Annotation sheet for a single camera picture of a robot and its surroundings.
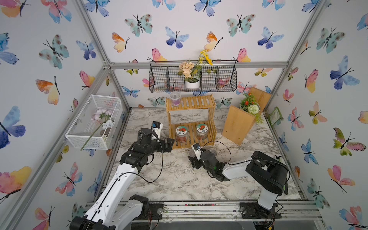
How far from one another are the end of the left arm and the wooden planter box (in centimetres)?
42

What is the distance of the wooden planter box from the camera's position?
2.71 feet

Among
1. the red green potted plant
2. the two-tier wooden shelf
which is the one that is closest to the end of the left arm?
the two-tier wooden shelf

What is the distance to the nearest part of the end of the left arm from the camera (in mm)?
531
